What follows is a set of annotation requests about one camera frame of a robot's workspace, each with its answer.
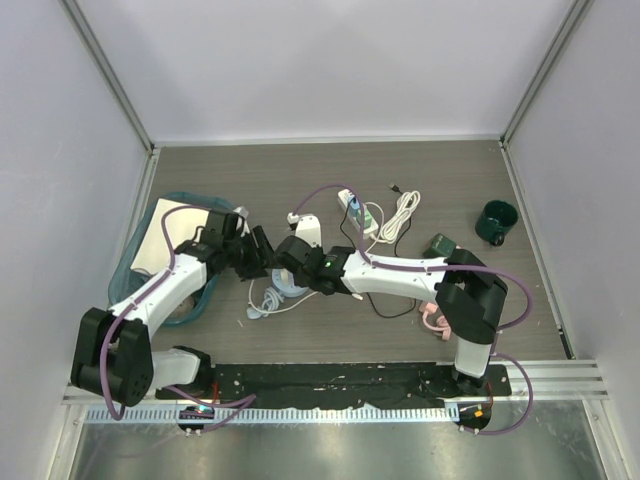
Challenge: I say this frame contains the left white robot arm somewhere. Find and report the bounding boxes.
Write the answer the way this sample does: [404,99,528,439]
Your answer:
[70,209,273,420]

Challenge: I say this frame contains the pink power strip with cable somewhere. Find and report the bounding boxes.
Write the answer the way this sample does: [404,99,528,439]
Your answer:
[419,301,452,341]

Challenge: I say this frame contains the white coiled cable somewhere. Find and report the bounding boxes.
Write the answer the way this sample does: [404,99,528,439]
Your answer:
[378,190,422,246]

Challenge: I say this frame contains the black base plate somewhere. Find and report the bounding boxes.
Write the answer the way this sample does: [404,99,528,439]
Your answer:
[179,362,512,410]

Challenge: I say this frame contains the blue plug adapter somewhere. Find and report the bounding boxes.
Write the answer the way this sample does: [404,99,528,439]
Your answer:
[347,196,360,216]

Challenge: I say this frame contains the dark green mug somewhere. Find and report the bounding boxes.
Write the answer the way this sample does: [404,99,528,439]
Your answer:
[475,200,519,247]

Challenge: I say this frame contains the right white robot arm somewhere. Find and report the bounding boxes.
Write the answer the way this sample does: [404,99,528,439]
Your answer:
[274,236,508,395]

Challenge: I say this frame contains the dark green cube socket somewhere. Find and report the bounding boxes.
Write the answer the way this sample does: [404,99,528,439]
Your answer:
[423,233,458,259]

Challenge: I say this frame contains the thin black cable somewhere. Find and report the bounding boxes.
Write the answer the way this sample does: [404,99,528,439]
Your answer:
[339,183,419,320]

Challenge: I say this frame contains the thin white usb cable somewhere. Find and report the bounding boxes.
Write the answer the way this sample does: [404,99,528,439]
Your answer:
[248,279,364,319]

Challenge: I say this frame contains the white square plug adapter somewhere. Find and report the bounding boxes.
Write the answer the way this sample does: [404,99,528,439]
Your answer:
[280,269,294,283]

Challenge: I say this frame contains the white power strip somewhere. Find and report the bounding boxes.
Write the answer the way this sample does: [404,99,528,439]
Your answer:
[337,189,379,240]

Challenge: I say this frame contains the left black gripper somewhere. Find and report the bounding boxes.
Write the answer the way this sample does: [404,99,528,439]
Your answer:
[223,226,278,282]

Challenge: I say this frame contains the round blue power socket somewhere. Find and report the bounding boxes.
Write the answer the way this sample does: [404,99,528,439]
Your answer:
[246,269,315,320]

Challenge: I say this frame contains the green plug adapter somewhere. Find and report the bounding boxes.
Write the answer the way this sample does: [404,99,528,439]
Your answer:
[358,210,373,229]

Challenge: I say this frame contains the white paper pad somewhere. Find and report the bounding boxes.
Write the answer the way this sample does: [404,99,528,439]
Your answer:
[130,198,214,274]

